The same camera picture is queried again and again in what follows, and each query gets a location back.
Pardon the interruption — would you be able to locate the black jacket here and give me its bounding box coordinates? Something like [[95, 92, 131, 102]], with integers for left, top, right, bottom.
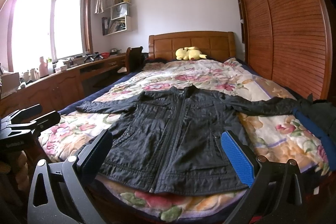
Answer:
[[77, 86, 295, 196]]

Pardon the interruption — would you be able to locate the dark clothes pile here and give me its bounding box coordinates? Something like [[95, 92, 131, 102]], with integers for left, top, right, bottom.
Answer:
[[291, 94, 335, 171]]

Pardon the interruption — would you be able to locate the wooden desk cabinet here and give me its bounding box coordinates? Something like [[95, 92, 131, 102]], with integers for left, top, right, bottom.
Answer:
[[1, 53, 126, 116]]

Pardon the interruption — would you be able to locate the pink bottle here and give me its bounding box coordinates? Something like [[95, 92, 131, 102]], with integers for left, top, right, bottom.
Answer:
[[39, 56, 49, 79]]

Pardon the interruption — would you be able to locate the floral bed blanket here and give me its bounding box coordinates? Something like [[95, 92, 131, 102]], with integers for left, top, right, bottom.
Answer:
[[39, 59, 335, 223]]

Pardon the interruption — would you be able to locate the navy blue bed sheet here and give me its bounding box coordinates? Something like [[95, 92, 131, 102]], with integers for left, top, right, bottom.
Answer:
[[59, 71, 140, 115]]

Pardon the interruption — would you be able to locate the window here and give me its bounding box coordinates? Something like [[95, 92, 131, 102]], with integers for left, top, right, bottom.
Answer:
[[7, 0, 93, 72]]

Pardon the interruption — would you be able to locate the wooden chair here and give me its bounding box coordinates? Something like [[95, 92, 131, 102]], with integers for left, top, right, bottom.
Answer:
[[125, 46, 143, 74]]

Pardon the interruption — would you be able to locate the wooden headboard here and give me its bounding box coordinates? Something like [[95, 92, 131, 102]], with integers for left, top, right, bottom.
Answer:
[[149, 31, 236, 62]]

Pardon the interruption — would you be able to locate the yellow Pikachu plush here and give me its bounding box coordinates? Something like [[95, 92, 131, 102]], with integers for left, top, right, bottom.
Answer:
[[175, 47, 207, 61]]

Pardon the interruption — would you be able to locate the wooden louvered wardrobe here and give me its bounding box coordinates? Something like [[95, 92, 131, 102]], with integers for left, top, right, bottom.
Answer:
[[239, 0, 335, 102]]

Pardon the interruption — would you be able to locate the white wall shelf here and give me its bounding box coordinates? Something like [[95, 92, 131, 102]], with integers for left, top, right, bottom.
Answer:
[[102, 0, 132, 36]]

